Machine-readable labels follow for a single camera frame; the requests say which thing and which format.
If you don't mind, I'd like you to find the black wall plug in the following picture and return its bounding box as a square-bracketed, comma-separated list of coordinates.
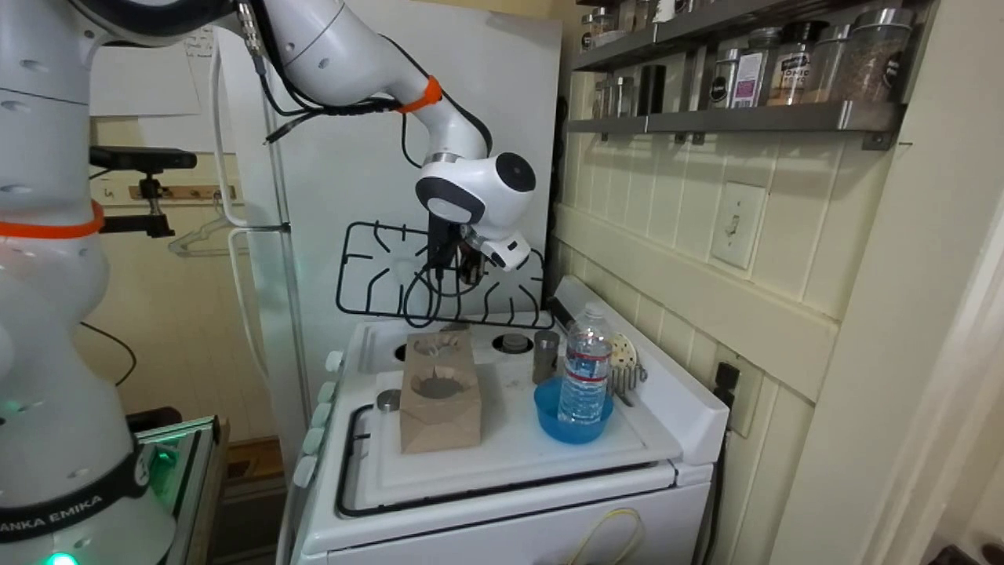
[712, 359, 742, 408]

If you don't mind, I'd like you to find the clear plastic water bottle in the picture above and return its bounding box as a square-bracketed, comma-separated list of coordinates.
[559, 324, 619, 420]

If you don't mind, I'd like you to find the blue plastic bowl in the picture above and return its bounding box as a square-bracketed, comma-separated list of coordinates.
[530, 372, 619, 447]

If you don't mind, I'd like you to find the black camera stand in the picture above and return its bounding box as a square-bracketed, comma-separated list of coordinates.
[88, 170, 181, 243]

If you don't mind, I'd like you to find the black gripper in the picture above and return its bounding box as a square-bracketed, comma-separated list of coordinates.
[424, 213, 496, 301]

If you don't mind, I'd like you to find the grey metal spice rack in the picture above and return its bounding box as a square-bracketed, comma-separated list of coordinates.
[567, 0, 930, 150]

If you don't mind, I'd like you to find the white gas stove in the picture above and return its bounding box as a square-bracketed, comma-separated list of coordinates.
[276, 272, 732, 565]

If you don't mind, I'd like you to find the grey metal cup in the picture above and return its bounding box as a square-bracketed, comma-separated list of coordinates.
[530, 331, 564, 385]

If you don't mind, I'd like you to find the small metal spice tin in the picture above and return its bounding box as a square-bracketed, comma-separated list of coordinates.
[595, 73, 622, 120]
[616, 69, 644, 120]

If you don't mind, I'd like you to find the large glass spice jar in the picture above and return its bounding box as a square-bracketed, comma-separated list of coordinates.
[835, 5, 916, 107]

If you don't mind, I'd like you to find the white light switch plate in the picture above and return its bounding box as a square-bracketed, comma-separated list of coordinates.
[709, 181, 770, 272]

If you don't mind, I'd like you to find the white refrigerator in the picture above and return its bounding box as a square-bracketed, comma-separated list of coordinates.
[212, 0, 564, 442]

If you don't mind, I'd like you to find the grey robot control box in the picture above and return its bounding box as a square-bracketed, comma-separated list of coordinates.
[121, 414, 228, 565]

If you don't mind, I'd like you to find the dark spice jar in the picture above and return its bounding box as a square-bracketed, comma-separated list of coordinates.
[700, 43, 735, 112]

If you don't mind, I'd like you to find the black stereo camera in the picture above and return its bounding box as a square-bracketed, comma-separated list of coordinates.
[85, 140, 202, 175]

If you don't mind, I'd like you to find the brown cardboard cup holder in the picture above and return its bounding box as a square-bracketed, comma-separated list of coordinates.
[399, 331, 487, 455]

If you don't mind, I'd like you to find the thin black wall cable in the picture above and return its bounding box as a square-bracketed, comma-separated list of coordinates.
[77, 317, 141, 389]

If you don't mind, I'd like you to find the white label spice jar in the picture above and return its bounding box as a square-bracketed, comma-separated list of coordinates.
[729, 42, 772, 110]

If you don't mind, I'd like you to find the black stove grate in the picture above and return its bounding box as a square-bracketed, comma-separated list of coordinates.
[335, 402, 684, 521]
[335, 218, 559, 333]

